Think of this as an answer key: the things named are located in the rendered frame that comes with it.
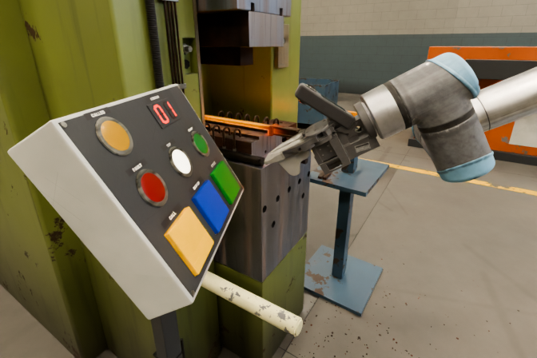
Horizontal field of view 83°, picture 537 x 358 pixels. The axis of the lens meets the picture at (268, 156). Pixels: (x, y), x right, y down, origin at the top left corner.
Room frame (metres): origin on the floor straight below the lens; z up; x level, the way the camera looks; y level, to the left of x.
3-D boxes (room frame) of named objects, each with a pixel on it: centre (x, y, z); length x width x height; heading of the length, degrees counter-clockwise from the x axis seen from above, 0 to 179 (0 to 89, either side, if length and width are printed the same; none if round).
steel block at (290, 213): (1.17, 0.16, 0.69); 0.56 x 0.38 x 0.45; 58
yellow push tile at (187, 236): (0.38, 0.12, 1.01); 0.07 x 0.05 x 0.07; 173
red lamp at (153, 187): (0.38, 0.16, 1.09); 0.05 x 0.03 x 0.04; 148
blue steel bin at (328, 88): (5.10, -0.46, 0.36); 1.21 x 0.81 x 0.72; 63
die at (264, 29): (1.12, 0.18, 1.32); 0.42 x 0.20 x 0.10; 58
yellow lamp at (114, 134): (0.39, 0.20, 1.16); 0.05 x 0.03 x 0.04; 148
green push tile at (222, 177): (0.57, 0.09, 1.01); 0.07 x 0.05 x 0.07; 173
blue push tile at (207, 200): (0.48, 0.10, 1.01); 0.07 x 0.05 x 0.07; 173
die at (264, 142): (1.12, 0.18, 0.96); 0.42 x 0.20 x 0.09; 58
